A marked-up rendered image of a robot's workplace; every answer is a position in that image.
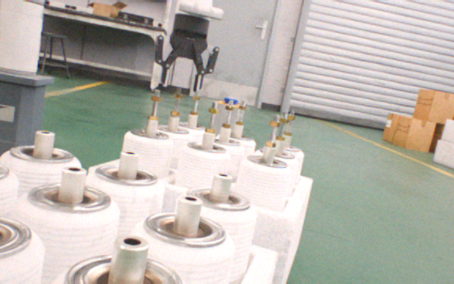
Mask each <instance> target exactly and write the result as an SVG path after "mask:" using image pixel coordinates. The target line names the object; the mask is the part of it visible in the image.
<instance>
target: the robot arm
mask: <svg viewBox="0 0 454 284"><path fill-rule="evenodd" d="M44 2H45V0H1V9H0V73H7V74H13V75H18V76H24V77H36V71H37V64H38V57H39V44H40V37H41V30H42V22H43V10H44ZM212 5H213V0H177V5H176V10H175V15H174V20H173V30H172V33H171V35H170V36H163V35H157V36H156V37H155V53H154V61H155V63H157V64H159V65H161V66H162V79H161V82H162V83H163V86H164V87H168V84H169V75H170V70H169V68H170V66H171V65H172V64H173V62H174V61H175V60H176V59H177V57H178V58H187V59H191V60H193V62H194V64H195V68H196V72H197V75H195V82H194V87H193V92H198V91H199V89H201V87H202V83H203V79H204V76H205V75H206V74H210V73H213V71H214V67H215V63H216V61H217V57H218V52H219V48H218V47H212V46H209V45H208V42H207V36H208V31H209V26H210V19H211V18H213V19H217V20H222V17H223V11H222V10H221V9H218V8H214V7H212ZM168 41H169V43H170V46H171V47H172V49H173V50H172V51H171V52H170V54H169V56H168V58H167V59H166V60H165V61H164V60H163V47H165V46H166V43H167V42H168ZM205 50H208V54H209V55H210V56H209V58H208V62H207V67H206V68H205V69H204V65H203V60H202V57H201V54H202V53H203V52H204V51H205Z"/></svg>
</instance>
